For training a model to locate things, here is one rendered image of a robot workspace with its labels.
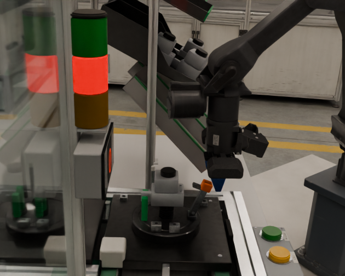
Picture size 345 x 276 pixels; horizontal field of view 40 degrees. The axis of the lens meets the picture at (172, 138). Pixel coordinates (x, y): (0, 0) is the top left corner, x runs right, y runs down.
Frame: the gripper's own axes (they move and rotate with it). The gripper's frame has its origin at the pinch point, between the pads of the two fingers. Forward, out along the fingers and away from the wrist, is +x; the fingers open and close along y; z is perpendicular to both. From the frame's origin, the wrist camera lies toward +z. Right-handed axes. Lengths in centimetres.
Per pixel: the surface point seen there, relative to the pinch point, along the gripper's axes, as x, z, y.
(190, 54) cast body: -17.9, -5.1, 26.4
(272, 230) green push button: 11.6, 11.5, -1.5
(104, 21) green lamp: -32.3, -18.7, -20.3
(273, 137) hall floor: 110, 82, 288
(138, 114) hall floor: 108, -36, 334
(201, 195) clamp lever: 4.2, -3.4, -0.8
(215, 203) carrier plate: 11.6, 0.8, 9.0
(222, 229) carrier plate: 11.6, 1.1, -1.4
